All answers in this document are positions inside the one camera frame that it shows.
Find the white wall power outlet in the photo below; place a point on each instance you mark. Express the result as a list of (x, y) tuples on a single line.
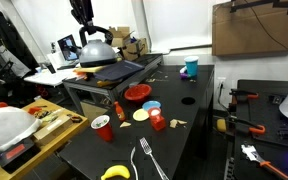
[(221, 82)]

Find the silver fork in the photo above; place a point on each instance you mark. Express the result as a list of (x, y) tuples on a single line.
[(150, 155)]

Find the orange hot sauce bottle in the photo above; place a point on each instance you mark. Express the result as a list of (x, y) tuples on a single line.
[(119, 112)]

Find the open laptop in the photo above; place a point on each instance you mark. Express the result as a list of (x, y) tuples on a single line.
[(67, 47)]

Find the red plastic mug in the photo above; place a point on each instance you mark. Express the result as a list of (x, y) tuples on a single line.
[(158, 122)]

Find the open cardboard box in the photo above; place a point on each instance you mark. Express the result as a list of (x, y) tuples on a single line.
[(120, 39)]

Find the yellow wooden board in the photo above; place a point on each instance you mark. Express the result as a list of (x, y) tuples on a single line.
[(89, 69)]

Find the small yellow plate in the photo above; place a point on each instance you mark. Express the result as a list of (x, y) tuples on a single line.
[(140, 115)]

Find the broken tan chip pieces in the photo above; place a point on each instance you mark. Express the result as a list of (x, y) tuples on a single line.
[(174, 123)]

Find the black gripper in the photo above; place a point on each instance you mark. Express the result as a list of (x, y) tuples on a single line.
[(82, 10)]

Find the red party cup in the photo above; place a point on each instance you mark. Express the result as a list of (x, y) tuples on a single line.
[(103, 130)]

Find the black perforated breadboard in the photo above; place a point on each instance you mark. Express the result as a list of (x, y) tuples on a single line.
[(284, 156)]

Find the white side table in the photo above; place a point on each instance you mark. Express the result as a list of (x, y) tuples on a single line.
[(50, 77)]

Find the purple toy eggplant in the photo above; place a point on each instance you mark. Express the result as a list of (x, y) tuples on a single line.
[(183, 76)]

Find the yellow sponge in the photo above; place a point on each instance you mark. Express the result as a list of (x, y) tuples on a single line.
[(221, 125)]

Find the silver spoon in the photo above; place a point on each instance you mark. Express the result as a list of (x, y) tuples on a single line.
[(133, 163)]

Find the black red kitchen scale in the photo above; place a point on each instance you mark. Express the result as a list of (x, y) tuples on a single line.
[(15, 151)]

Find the dark blue bin lid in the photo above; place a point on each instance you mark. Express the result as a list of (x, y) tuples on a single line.
[(119, 70)]

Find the small blue plate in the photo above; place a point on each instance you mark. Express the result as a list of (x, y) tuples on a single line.
[(149, 105)]

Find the red plastic bowl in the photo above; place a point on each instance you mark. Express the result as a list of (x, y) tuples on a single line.
[(137, 92)]

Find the large cardboard panel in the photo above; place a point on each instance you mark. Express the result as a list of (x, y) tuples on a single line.
[(250, 33)]

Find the wooden block box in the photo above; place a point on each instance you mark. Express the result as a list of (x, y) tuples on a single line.
[(50, 128)]

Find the yellow wooden table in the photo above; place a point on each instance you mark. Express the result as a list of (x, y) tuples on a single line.
[(64, 133)]

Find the white bag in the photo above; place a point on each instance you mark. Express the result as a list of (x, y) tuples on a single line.
[(7, 126)]

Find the taped cardboard box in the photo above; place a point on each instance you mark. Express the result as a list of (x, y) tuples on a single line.
[(135, 49)]

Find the white tube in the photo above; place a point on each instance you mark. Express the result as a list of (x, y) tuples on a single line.
[(183, 69)]

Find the yellow toy banana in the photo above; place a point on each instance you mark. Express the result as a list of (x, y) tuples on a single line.
[(115, 172)]

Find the blue plastic cup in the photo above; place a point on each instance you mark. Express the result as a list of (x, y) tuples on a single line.
[(191, 68)]

